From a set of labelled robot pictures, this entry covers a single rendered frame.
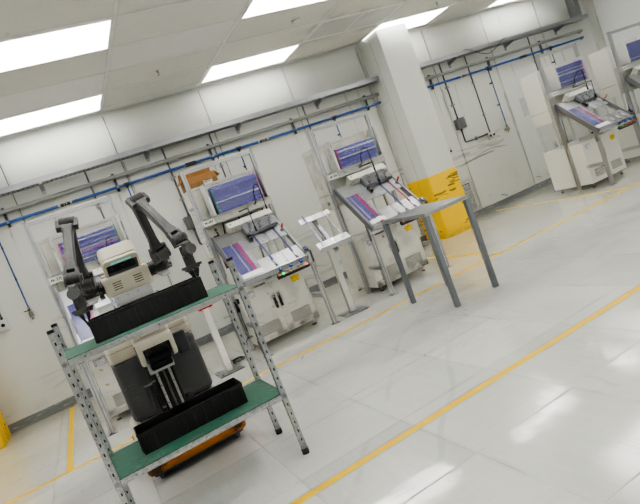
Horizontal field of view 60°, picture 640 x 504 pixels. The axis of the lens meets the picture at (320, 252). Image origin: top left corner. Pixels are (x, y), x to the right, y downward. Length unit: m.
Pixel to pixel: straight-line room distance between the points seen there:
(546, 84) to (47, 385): 7.16
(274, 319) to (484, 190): 4.70
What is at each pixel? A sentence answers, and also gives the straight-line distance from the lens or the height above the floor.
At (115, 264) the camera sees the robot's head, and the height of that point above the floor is 1.27.
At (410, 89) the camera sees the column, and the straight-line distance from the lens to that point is 8.00.
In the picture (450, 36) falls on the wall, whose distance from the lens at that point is 9.40.
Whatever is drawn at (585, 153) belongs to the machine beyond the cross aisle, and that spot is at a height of 0.47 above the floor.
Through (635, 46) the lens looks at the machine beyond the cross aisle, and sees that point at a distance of 9.66.
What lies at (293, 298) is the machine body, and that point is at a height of 0.34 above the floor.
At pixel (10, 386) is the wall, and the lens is 6.97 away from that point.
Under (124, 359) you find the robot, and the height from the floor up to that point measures 0.70.
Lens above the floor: 1.25
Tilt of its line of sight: 6 degrees down
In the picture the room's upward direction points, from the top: 21 degrees counter-clockwise
